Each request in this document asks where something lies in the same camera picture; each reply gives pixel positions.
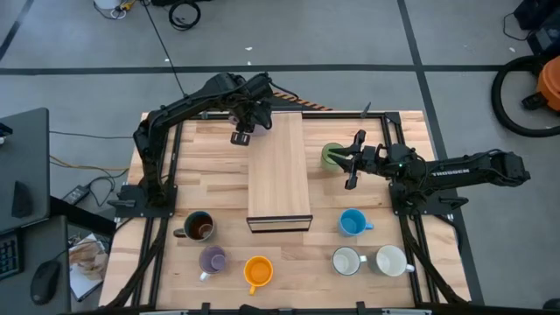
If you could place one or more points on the orange faceted mug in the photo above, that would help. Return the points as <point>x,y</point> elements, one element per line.
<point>258,271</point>

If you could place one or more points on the wooden shelf riser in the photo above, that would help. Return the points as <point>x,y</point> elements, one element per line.
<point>278,175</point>

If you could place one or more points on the black keyboard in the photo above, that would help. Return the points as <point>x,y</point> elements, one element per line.
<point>9,256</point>

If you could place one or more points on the crumpled brown paper bag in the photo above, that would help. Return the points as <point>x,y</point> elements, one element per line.
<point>89,256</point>

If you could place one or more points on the dark grey desk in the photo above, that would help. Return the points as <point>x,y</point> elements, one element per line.
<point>26,153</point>
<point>39,245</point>

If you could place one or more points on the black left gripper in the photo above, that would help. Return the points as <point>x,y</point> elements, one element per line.
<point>254,100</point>

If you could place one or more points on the black computer mouse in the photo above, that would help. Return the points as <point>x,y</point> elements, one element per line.
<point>44,282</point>

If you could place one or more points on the black power adapter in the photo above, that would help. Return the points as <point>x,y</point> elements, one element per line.
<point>75,194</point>

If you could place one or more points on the black equipment case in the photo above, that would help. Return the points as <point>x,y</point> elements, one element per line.
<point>547,41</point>
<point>540,13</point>

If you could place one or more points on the green mug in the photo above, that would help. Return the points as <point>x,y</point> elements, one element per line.
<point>328,163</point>

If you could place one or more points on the black aluminium frame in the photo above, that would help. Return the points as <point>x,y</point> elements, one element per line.
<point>341,115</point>

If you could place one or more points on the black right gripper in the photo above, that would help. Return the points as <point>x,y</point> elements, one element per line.
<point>369,158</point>

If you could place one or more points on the lilac fine-ridged mug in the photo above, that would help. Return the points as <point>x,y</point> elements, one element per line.
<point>212,261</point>

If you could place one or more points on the black mat with striped edge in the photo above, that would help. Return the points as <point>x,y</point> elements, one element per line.
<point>306,103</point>

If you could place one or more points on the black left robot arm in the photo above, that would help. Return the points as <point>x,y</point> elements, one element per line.
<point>197,94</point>

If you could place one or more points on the orange shop vacuum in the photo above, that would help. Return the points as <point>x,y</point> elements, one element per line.
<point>550,83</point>

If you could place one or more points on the white notebook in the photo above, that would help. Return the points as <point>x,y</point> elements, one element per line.
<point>85,286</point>

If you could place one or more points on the white mug with dark rim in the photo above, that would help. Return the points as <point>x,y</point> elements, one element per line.
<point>345,261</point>

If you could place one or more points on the plain white mug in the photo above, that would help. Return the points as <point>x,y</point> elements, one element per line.
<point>390,260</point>

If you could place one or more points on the white bucket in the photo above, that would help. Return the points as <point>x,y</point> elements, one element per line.
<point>107,3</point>

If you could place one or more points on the blue mug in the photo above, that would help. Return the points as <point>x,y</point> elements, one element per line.
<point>352,222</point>

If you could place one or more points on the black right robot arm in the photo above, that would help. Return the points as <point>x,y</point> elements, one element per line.
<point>464,170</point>

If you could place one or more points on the teal and brown glazed mug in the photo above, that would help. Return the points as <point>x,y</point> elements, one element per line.
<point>199,226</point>

